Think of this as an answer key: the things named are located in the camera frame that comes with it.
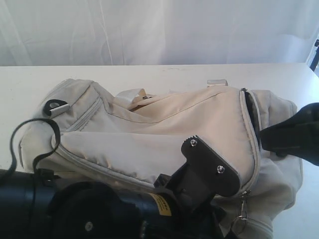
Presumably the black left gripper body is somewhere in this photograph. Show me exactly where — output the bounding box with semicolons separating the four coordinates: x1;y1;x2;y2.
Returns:
149;159;240;239

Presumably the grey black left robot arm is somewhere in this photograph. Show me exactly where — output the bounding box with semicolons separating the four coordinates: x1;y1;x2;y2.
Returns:
0;164;240;239

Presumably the beige duffel bag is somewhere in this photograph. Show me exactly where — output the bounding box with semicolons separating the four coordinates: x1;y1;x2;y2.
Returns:
19;79;303;239

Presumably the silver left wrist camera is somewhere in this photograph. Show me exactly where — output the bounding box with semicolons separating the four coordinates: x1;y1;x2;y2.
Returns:
181;135;241;197

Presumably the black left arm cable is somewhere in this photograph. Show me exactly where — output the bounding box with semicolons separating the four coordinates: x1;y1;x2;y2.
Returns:
0;118;60;185

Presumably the dark stand at right edge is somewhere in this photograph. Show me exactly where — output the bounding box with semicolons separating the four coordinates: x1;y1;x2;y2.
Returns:
310;39;319;72

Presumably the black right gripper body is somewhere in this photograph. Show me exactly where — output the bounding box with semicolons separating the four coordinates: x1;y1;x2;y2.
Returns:
289;103;319;164

